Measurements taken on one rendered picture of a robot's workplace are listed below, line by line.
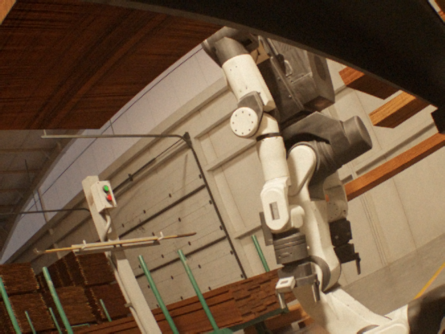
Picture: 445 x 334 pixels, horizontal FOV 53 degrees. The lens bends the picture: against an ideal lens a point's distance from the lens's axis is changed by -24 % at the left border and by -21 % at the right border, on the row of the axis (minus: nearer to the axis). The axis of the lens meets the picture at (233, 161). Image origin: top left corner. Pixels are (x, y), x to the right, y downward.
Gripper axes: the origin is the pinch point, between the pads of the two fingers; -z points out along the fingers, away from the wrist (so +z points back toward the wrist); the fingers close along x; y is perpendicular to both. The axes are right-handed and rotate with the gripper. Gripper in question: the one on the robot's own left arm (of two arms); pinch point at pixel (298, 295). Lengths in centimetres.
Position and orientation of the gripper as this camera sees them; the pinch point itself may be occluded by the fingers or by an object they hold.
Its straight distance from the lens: 145.3
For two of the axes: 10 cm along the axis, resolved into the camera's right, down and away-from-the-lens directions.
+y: -4.9, -0.4, -8.7
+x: -8.5, 2.5, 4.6
